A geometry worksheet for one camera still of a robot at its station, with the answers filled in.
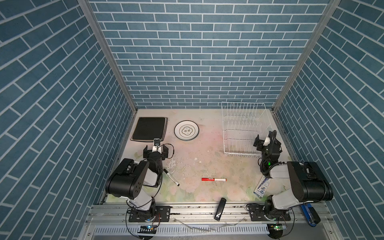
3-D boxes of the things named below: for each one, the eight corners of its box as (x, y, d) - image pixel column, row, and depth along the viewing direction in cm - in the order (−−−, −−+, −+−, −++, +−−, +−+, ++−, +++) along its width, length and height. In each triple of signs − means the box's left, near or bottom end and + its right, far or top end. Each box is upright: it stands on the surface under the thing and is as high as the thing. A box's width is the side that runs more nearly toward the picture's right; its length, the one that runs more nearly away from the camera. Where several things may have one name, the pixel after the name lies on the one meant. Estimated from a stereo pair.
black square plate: (133, 142, 103) (130, 138, 99) (140, 120, 116) (139, 116, 113) (163, 142, 103) (162, 138, 99) (167, 120, 116) (166, 116, 113)
